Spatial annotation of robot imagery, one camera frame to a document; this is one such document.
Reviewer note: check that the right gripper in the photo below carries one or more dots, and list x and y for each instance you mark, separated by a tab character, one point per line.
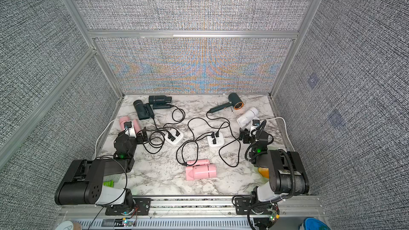
246	136

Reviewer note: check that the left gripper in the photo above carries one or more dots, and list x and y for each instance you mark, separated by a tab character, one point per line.
139	137

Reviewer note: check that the pink dryer front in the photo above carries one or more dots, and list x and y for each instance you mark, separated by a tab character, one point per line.
202	169

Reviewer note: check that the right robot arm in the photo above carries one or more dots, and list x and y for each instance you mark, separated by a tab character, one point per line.
284	171

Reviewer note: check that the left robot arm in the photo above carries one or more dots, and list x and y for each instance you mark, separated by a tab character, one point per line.
83	181

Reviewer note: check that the pink dryer left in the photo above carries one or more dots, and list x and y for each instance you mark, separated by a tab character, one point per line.
127	118

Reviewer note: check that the white folded hair dryer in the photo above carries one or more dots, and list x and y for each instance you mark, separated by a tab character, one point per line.
247	117

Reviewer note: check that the dark green dryer folded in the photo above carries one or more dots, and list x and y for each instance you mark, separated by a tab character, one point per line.
144	110

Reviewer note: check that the orange bread slice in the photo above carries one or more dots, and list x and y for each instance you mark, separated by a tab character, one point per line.
264	172

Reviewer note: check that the left white power strip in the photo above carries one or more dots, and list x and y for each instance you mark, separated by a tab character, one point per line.
174	136

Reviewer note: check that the white power strip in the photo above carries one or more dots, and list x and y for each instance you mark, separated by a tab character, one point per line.
215	140
174	136

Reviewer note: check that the green wavy plate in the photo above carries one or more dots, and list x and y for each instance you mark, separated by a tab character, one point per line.
256	170

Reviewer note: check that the dark green dryer back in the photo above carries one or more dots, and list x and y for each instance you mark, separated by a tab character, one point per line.
160	101

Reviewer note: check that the right white power strip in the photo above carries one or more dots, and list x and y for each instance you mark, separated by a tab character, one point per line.
215	140

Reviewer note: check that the green dryer copper nozzle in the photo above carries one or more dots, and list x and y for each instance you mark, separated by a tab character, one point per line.
234	101

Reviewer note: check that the green snack packet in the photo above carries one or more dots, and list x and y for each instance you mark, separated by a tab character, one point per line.
109	183

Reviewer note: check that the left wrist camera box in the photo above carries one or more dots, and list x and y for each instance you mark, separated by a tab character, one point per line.
129	128

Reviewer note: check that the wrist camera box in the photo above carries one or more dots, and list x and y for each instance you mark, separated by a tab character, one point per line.
255	123
129	128

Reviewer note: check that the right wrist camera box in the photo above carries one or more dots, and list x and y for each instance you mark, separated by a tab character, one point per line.
255	123

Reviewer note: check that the aluminium front rail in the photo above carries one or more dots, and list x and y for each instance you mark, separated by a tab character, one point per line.
202	207

